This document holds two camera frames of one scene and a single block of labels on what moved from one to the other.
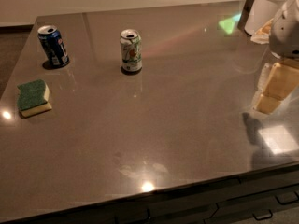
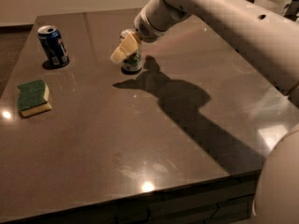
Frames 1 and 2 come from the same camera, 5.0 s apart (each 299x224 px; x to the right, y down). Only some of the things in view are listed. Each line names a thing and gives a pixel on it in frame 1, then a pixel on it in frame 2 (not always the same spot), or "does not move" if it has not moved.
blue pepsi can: (53, 47) does not move
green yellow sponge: (33, 98) does not move
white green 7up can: (131, 49) does not move
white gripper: (285, 36) → (146, 29)
